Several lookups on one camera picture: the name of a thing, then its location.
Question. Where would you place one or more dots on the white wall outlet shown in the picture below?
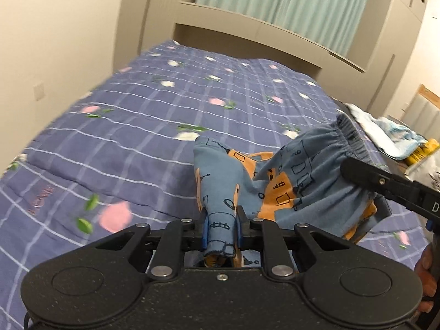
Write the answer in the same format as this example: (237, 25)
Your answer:
(39, 91)

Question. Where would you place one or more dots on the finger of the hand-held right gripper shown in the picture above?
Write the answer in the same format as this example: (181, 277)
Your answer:
(371, 178)

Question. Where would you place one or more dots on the pale green curtain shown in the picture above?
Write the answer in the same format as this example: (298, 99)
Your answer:
(282, 3)

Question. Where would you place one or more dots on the yellow packet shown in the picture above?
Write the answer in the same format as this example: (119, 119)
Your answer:
(424, 149)

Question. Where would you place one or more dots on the white bag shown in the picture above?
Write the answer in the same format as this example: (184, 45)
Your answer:
(428, 173)

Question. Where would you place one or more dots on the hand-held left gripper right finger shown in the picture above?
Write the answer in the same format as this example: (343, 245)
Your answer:
(241, 235)

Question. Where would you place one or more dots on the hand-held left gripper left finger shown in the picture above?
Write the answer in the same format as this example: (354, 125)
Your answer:
(205, 232)

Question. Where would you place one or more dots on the dark grey quilted mattress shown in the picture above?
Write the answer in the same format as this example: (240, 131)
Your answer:
(395, 165)

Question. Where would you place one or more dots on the wooden frame padded headboard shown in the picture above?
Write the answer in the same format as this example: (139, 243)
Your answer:
(426, 110)

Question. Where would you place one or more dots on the beige window alcove cabinet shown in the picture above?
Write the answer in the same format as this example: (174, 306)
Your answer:
(378, 24)

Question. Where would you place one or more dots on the purple checkered floral blanket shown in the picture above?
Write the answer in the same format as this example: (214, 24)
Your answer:
(137, 127)

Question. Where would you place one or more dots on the person's right hand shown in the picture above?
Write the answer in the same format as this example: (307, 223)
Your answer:
(424, 271)

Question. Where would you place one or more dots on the light blue white cloth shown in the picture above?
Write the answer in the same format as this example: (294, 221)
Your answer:
(388, 134)

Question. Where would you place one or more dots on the blue orange printed pants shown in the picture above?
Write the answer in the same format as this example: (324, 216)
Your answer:
(292, 178)

